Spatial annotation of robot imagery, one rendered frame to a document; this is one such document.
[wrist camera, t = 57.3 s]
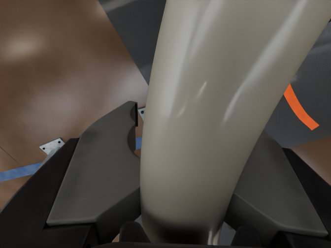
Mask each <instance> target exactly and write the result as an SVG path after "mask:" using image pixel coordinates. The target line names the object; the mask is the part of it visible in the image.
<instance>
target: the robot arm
mask: <svg viewBox="0 0 331 248"><path fill-rule="evenodd" d="M137 126H138V110H137V102H134V101H128V102H126V103H124V104H122V105H121V106H119V107H118V108H116V109H114V110H113V111H111V112H109V113H108V114H106V115H104V116H103V117H101V118H100V119H98V120H97V121H95V122H94V123H93V124H92V125H90V126H89V127H88V128H87V129H86V130H85V131H83V132H82V133H81V134H80V136H79V137H78V138H70V139H69V140H68V141H67V142H66V143H65V144H64V145H63V146H62V147H61V148H60V149H59V150H58V151H57V152H56V153H54V154H53V155H52V156H51V157H50V158H49V159H48V160H47V161H46V162H45V163H44V164H43V165H42V166H41V167H40V168H39V169H38V170H37V171H36V172H35V173H34V174H33V175H32V176H31V177H30V178H29V179H28V180H27V181H26V182H25V183H24V184H23V185H22V186H21V187H20V188H19V189H18V190H17V191H16V193H15V194H14V195H13V196H12V197H11V198H10V199H9V201H8V202H7V203H6V204H5V205H4V207H3V208H2V209H1V210H0V248H331V186H330V185H329V184H328V183H327V182H326V181H325V180H324V179H323V178H322V177H321V176H319V175H318V174H317V173H316V172H315V171H314V170H313V169H312V168H311V167H310V166H309V165H308V164H307V163H306V162H305V161H303V160H302V159H301V158H300V157H299V156H298V155H297V154H296V153H295V152H294V151H293V150H292V149H289V148H282V147H281V145H280V144H279V143H278V142H277V141H276V140H275V139H274V138H272V137H271V136H270V135H269V134H268V133H267V132H265V131H264V130H263V131H262V133H261V135H260V136H259V138H258V140H257V142H256V144H255V146H254V148H253V150H252V152H251V154H250V156H249V158H248V160H247V162H246V164H245V166H244V168H243V171H242V173H241V175H240V177H239V180H238V182H237V184H236V187H235V189H234V192H233V194H232V198H231V200H230V203H229V206H228V209H227V212H226V215H225V218H224V222H225V223H227V224H228V227H229V230H233V229H234V230H235V231H236V233H235V236H234V238H233V240H232V243H231V245H230V246H216V245H192V244H167V243H151V242H150V240H149V239H148V237H147V235H146V233H145V232H144V230H143V228H142V226H141V225H140V223H138V222H136V221H135V220H136V219H137V218H138V217H139V216H140V215H141V206H140V158H139V157H138V156H137V155H135V154H134V151H135V150H136V140H135V127H137ZM119 233H120V235H119V242H114V243H113V242H112V241H113V240H114V238H115V237H116V236H117V235H118V234H119Z"/></svg>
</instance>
